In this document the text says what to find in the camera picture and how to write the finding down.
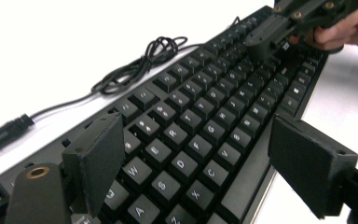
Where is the black computer keyboard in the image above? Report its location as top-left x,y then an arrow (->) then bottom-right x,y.
0,4 -> 330,224

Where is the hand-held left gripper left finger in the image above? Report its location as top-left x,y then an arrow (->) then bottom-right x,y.
61,112 -> 126,218

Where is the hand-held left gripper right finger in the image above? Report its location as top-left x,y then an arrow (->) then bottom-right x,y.
267,113 -> 358,220

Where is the black keyboard cable with plug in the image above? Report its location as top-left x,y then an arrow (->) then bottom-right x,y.
0,16 -> 241,159

